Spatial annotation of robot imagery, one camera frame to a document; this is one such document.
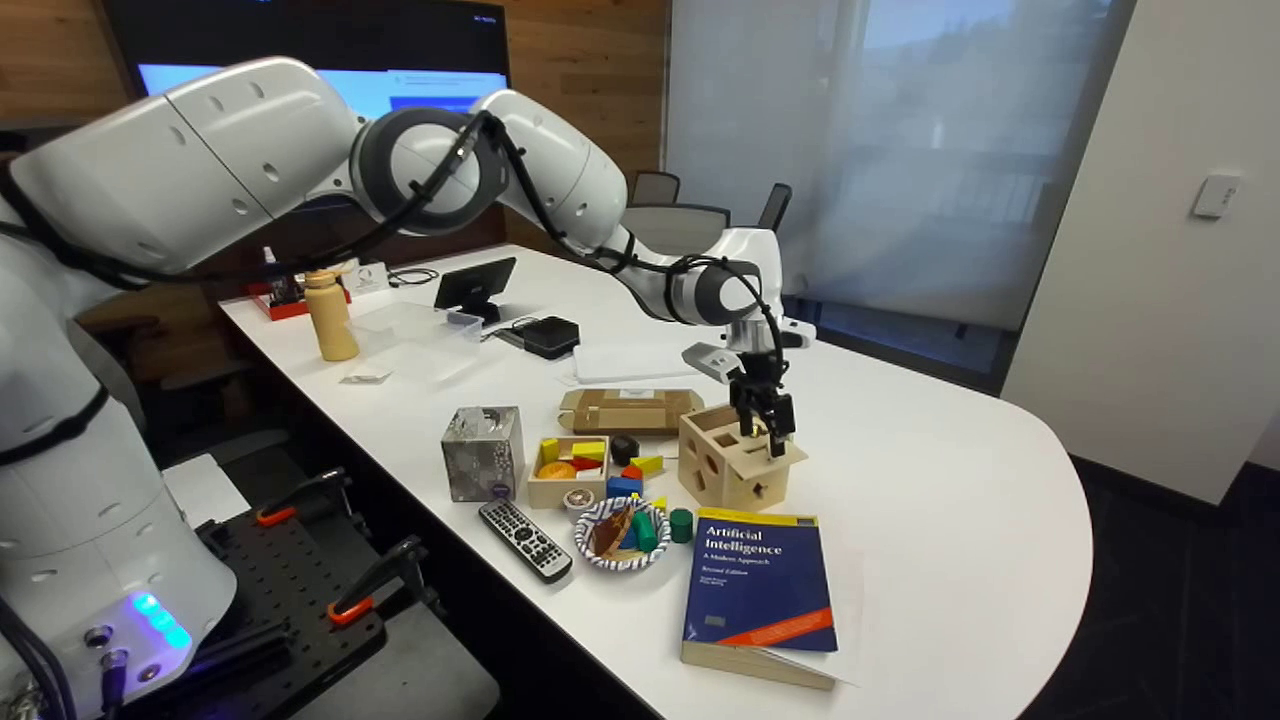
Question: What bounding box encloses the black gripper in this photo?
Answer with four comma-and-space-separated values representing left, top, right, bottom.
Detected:
724, 348, 803, 466

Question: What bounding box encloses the wooden shape sorter box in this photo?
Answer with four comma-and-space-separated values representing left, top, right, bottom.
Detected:
676, 399, 812, 513

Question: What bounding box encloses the blue artificial intelligence textbook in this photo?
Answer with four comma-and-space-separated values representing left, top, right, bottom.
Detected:
676, 503, 843, 696

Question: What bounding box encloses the flat cardboard box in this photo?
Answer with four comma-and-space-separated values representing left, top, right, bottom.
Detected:
555, 385, 706, 441

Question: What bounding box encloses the grey marble cube box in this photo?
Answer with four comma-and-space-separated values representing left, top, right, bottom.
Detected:
441, 405, 529, 510

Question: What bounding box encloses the patterned bowl with toys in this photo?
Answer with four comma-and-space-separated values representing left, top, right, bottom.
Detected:
568, 492, 672, 581

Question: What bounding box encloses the small wooden tray with blocks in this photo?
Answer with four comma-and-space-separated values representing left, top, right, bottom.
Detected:
521, 432, 667, 513

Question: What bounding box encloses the grey office chair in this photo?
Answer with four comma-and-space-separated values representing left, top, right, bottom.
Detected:
618, 202, 735, 262
629, 167, 682, 213

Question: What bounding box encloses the dark mesh office chair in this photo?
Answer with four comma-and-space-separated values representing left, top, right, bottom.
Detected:
751, 179, 796, 238

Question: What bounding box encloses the black remote control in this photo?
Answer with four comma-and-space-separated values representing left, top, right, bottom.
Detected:
477, 495, 575, 590

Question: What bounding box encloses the small black screen tablet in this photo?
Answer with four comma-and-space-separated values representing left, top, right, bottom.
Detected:
430, 258, 521, 330

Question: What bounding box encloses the white cup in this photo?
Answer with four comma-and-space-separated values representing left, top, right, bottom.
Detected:
346, 258, 394, 301

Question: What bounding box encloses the tan plastic bottle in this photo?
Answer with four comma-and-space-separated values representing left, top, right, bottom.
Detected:
297, 268, 363, 367

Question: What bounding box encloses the red tray with small bottle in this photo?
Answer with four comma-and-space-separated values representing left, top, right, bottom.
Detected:
256, 246, 319, 323

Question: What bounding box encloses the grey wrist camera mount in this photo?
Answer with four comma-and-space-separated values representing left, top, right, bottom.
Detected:
676, 318, 820, 385

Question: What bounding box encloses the black clamp with orange handle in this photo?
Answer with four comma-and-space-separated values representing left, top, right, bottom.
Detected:
324, 538, 430, 631
251, 466, 360, 534

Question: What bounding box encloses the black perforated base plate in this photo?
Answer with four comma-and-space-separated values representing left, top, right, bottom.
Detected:
131, 513, 446, 720

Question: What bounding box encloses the white wall light switch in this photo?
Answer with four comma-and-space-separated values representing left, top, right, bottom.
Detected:
1189, 173, 1246, 226

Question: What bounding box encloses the large wall monitor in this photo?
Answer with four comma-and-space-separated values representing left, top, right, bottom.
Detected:
103, 0, 515, 132

